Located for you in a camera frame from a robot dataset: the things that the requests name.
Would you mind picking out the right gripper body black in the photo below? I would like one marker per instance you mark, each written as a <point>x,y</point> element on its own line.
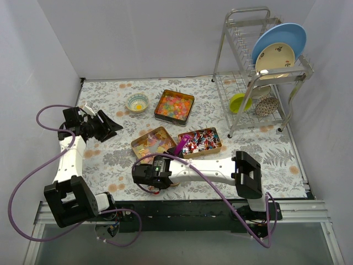
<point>171,152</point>

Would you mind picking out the metal dish rack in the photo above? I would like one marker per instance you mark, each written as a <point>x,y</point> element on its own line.
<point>241,29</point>

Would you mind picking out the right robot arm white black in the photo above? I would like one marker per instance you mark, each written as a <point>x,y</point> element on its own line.
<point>241,171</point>

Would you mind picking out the patterned ceramic bowl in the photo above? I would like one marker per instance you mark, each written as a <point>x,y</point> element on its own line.
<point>137,103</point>

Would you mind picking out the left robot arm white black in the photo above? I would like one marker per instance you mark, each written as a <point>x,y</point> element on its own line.
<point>70,199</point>

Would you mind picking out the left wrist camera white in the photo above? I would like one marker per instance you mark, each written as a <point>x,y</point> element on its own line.
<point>88,109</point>

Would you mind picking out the blue plate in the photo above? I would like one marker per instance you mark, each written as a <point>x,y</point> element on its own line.
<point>291,34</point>

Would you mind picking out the cream plate with flowers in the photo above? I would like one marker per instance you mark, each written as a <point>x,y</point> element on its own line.
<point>277,55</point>

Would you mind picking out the tin of star candies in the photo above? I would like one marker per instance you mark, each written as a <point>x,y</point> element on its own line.
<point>174,107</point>

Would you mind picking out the magenta plastic scoop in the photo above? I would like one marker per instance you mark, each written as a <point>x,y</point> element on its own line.
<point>178,151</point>

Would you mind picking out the lime green bowl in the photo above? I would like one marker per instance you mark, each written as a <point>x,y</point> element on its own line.
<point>236,101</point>

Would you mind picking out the tin of jelly candies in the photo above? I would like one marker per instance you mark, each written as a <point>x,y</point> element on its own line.
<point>155,141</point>

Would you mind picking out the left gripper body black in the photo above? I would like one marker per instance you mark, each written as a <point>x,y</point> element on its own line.
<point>100,126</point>

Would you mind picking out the floral tablecloth mat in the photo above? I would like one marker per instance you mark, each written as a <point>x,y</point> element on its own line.
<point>107,166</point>

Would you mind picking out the patterned dark bowl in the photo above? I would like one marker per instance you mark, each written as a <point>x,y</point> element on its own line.
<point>266,106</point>

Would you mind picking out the tin of lollipops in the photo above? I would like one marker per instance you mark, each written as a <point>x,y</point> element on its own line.
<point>201,143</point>

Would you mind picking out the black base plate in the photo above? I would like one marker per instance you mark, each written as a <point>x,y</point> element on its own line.
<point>191,215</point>

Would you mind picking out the white bowl in rack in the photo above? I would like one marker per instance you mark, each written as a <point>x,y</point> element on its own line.
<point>260,91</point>

